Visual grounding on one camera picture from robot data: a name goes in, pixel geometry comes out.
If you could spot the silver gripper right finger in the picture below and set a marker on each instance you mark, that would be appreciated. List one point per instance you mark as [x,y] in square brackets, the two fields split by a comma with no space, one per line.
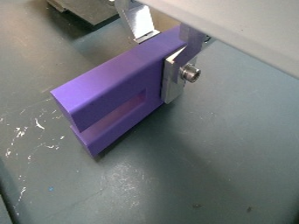
[179,69]

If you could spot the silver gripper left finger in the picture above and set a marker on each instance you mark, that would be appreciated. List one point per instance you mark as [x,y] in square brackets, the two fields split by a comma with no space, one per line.
[137,19]

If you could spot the purple double-square block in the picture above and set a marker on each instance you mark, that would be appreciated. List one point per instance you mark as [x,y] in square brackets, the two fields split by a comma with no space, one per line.
[109,99]

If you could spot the black curved holder stand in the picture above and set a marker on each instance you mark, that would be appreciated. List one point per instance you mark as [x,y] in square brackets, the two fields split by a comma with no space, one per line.
[94,11]

